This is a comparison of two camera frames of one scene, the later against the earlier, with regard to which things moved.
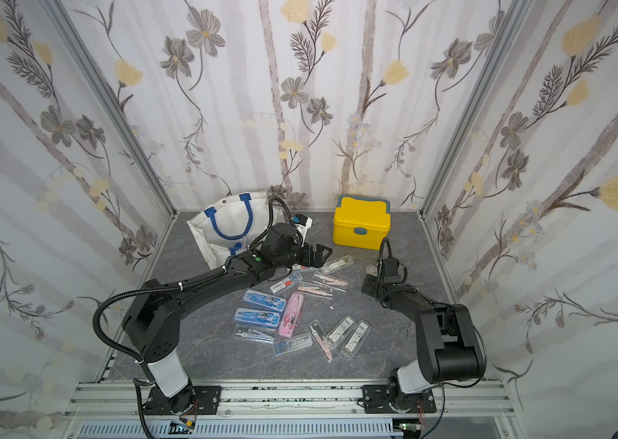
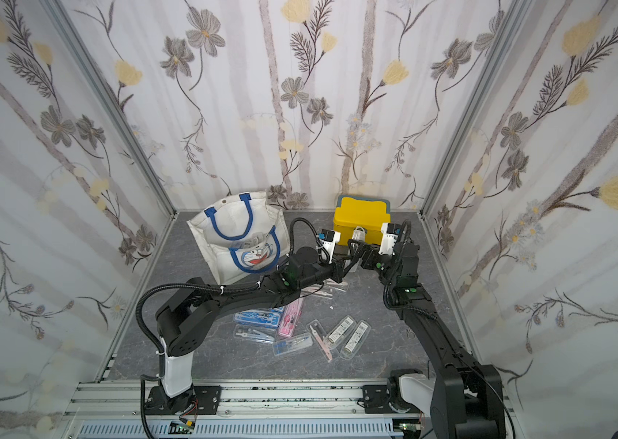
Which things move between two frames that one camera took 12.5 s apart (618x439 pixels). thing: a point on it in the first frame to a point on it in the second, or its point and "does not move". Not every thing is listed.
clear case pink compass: x=321 y=338 does not move
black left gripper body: x=294 y=256 to x=321 y=272
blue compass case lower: x=257 y=317 does not move
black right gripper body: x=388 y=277 to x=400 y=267
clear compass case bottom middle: x=292 y=344 does not move
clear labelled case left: x=340 y=331 does not move
